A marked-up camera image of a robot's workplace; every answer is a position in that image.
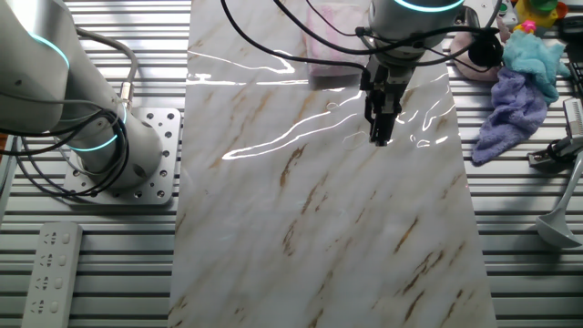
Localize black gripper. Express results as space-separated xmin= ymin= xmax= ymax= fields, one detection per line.
xmin=359 ymin=59 xmax=415 ymax=148

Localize pink plush cloth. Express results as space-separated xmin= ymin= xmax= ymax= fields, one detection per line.
xmin=449 ymin=17 xmax=512 ymax=83

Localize marble patterned mat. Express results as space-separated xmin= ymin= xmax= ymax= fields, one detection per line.
xmin=167 ymin=0 xmax=498 ymax=328

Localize purple towel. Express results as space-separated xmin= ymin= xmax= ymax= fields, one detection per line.
xmin=471 ymin=67 xmax=548 ymax=166

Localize teal fluffy towel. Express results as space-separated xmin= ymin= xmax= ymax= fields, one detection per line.
xmin=502 ymin=29 xmax=571 ymax=105

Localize pink and yellow toy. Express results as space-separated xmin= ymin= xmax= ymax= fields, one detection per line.
xmin=513 ymin=19 xmax=537 ymax=35

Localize yellow duck toy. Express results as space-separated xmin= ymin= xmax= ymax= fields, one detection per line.
xmin=514 ymin=0 xmax=569 ymax=29

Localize silver electric shaver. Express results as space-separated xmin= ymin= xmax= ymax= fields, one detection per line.
xmin=563 ymin=97 xmax=583 ymax=138

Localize black box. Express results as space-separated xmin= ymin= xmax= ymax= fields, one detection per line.
xmin=558 ymin=15 xmax=583 ymax=45

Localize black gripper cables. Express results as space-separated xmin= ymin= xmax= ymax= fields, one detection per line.
xmin=220 ymin=0 xmax=502 ymax=77

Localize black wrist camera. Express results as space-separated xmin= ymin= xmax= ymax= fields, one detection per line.
xmin=467 ymin=35 xmax=505 ymax=69

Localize silver clamp with black cable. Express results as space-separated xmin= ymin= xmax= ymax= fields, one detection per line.
xmin=527 ymin=135 xmax=583 ymax=171

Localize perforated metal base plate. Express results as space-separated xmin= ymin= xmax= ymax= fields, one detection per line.
xmin=63 ymin=107 xmax=182 ymax=206

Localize black base cable bundle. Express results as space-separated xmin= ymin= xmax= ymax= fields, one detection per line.
xmin=0 ymin=108 xmax=132 ymax=200

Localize grey base cable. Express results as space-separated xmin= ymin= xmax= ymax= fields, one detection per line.
xmin=75 ymin=26 xmax=140 ymax=111

